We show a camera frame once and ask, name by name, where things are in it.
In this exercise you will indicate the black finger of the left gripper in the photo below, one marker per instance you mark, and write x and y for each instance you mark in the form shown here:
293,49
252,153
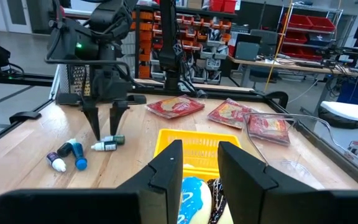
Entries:
118,116
92,119

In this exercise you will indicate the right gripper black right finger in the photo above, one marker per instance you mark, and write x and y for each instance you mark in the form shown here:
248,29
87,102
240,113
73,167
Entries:
244,186

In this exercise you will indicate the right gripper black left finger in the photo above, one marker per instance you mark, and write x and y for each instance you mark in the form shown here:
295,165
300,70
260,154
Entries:
163,186

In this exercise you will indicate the green bottle with grey cap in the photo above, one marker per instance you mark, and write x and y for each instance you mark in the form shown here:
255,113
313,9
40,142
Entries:
117,139

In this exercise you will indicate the dark green bottle white cap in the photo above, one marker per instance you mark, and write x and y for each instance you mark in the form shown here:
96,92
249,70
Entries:
106,146

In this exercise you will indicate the chocolate frosted toy donut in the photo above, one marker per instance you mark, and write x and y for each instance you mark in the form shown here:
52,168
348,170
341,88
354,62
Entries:
216,199

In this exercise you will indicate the blue frosted toy donut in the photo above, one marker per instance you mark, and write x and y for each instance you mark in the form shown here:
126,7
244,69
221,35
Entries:
193,199

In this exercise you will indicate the blue bottle with blue cap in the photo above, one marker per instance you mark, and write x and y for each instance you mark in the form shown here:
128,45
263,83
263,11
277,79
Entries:
79,155

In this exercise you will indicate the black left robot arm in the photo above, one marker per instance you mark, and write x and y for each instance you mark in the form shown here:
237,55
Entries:
110,18

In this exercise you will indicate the metal box grater red base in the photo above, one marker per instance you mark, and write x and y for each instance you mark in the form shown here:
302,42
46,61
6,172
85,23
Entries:
73,81

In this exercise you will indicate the purple bottle with white cap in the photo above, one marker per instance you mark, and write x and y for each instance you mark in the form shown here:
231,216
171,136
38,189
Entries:
56,161

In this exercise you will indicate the red popcorn packet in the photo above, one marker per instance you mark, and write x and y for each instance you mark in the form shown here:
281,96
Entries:
176,107
228,114
269,129

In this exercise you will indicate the clear plastic container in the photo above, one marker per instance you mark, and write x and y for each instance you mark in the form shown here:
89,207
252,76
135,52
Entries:
306,168

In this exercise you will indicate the black table clamp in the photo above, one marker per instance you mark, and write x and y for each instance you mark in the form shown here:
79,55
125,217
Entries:
25,116
280,96

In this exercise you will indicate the shelf with orange bins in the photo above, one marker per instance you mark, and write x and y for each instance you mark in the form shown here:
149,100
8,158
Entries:
194,31

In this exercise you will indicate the wooden workbench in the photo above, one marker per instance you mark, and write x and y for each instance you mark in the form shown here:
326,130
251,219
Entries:
291,67

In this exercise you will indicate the white padded seat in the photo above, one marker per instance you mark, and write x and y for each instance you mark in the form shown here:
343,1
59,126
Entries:
350,111

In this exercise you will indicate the grey equipment box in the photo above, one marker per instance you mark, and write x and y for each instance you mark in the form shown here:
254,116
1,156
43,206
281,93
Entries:
247,51

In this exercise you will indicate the yellow pole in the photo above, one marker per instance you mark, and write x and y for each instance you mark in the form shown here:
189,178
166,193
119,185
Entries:
278,46

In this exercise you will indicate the dark grey equipment case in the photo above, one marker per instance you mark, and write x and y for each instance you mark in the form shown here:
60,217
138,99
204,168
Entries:
267,39

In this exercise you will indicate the metal rack with red bins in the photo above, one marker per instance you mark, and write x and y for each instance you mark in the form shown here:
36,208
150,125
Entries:
306,23

